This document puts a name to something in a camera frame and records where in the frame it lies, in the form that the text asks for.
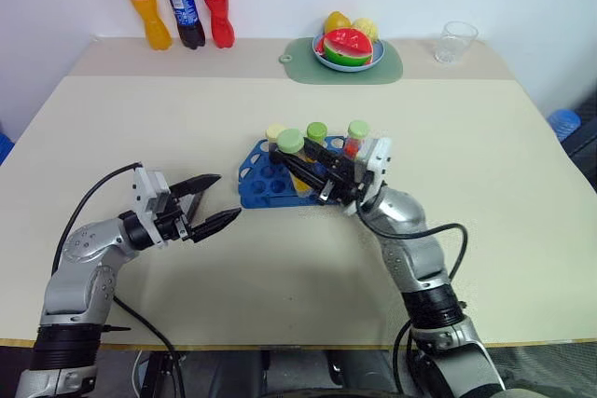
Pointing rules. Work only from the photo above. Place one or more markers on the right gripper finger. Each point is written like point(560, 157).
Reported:
point(326, 155)
point(301, 172)

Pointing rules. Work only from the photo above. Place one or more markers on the blue ribbed plastic object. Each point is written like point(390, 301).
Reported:
point(564, 123)

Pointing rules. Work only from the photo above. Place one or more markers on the red soda bottle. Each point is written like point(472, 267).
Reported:
point(218, 6)

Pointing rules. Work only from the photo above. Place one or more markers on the yellow toy lemon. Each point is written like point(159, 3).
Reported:
point(366, 27)

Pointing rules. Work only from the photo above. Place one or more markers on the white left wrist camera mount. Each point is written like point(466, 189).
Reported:
point(149, 188)

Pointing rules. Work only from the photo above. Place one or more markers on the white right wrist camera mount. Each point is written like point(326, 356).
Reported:
point(379, 160)

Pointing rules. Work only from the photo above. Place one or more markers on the green cap red test tube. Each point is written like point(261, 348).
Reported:
point(358, 129)

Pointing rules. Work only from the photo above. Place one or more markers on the green silicone mat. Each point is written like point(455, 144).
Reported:
point(303, 67)

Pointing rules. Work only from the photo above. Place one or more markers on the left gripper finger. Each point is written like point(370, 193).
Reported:
point(196, 182)
point(214, 223)

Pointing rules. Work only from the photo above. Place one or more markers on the dark object beside table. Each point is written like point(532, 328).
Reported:
point(583, 141)

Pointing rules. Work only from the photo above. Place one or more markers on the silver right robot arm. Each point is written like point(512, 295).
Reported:
point(406, 211)

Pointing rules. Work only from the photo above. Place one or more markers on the pale green cap yellow tube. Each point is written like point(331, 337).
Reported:
point(290, 141)

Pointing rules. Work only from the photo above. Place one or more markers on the yellow cap test tube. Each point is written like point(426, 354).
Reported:
point(275, 131)

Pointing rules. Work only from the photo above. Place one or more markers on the orange yellow toy fruit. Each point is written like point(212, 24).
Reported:
point(337, 21)

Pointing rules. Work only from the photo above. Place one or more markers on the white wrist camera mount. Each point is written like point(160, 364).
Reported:
point(149, 188)
point(379, 160)

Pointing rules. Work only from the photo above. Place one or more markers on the clear plastic cup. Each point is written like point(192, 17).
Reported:
point(454, 41)

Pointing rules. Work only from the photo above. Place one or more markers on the black metal table frame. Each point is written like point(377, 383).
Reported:
point(158, 374)

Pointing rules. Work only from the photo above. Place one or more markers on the light blue plate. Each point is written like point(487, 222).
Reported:
point(337, 67)

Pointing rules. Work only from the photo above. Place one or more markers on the toy watermelon half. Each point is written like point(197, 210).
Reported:
point(347, 44)

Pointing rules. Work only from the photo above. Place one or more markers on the orange soda bottle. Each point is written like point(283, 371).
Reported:
point(149, 20)

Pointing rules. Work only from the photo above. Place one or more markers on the blue test tube rack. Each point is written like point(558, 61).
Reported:
point(261, 183)

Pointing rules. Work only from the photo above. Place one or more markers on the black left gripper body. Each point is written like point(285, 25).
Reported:
point(171, 223)

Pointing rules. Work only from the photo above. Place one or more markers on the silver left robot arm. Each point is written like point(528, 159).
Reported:
point(79, 272)

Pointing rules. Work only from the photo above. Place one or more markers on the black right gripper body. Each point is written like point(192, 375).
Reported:
point(347, 186)

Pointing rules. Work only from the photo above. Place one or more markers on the cola bottle blue label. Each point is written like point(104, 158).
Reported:
point(184, 11)

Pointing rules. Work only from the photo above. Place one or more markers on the red toy fruit slice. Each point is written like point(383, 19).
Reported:
point(319, 47)

